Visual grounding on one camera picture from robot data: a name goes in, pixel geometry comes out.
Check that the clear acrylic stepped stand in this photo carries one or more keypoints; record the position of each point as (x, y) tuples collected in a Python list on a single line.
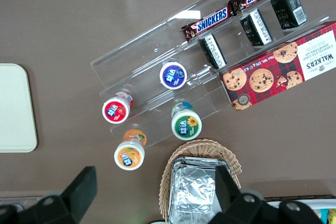
[(157, 37)]

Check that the white snack tray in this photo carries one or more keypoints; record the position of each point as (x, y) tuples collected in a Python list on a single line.
[(329, 204)]

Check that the red yogurt cup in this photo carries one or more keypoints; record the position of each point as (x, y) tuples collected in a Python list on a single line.
[(115, 110)]

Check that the aluminium foil container stack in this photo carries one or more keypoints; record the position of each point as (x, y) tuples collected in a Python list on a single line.
[(191, 190)]

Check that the orange yogurt cup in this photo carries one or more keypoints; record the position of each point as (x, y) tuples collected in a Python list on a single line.
[(129, 155)]

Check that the light tan wicker basket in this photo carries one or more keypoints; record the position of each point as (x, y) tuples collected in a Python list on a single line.
[(204, 146)]

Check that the cream rectangular plastic tray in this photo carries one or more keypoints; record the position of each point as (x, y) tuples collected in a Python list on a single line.
[(15, 108)]

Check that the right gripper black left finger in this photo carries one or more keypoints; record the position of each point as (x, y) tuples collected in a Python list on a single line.
[(81, 190)]

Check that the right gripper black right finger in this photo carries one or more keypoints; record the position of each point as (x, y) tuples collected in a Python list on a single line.
[(225, 192)]

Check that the red Walkers cookie box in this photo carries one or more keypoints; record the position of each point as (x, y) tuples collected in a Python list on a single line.
[(275, 72)]

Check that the small black chocolate box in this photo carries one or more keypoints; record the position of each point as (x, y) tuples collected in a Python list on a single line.
[(288, 9), (212, 51), (256, 27)]

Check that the green yogurt cup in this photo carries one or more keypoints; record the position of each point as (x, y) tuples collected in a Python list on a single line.
[(186, 127)]

